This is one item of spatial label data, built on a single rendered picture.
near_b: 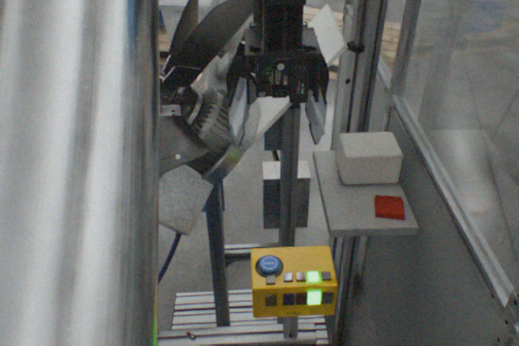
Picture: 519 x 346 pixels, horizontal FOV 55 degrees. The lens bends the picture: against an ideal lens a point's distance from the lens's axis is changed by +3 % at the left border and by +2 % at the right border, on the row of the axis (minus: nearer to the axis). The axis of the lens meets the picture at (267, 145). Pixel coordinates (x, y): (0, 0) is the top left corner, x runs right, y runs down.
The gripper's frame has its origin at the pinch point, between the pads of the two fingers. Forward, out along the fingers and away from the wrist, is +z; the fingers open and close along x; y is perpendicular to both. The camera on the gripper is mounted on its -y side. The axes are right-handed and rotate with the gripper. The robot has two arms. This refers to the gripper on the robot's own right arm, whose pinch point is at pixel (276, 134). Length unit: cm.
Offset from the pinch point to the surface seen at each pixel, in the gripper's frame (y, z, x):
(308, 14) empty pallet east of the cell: -391, 135, 57
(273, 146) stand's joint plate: -68, 52, 4
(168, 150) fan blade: -32.4, 25.5, -19.6
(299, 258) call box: -16.0, 40.8, 6.0
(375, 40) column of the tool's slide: -89, 28, 36
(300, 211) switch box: -68, 78, 13
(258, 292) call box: -9.4, 42.0, -2.3
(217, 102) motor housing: -58, 30, -11
